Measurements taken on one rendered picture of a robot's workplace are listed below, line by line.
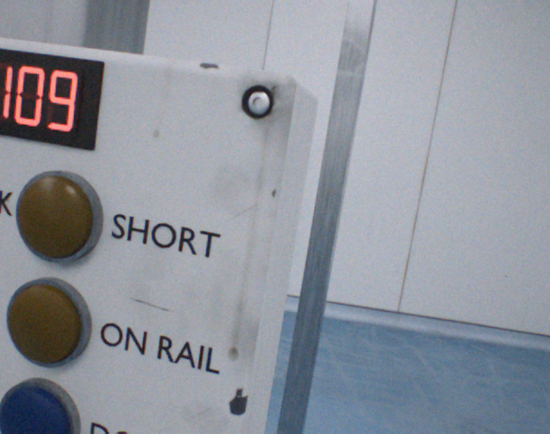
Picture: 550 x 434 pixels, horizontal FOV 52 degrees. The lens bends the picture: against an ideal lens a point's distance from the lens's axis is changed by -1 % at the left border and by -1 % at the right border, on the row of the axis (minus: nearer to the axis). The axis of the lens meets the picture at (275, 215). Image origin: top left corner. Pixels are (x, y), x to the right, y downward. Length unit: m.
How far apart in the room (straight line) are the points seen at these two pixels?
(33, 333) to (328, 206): 1.17
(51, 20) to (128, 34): 0.04
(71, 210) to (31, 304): 0.03
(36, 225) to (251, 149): 0.07
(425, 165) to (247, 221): 3.78
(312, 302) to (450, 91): 2.79
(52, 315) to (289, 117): 0.10
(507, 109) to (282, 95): 3.94
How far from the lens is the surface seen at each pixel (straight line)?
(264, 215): 0.17
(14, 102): 0.20
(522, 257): 4.22
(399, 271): 4.00
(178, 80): 0.18
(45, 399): 0.21
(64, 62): 0.19
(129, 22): 0.30
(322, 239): 1.35
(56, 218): 0.19
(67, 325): 0.19
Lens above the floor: 1.15
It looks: 8 degrees down
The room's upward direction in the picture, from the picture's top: 9 degrees clockwise
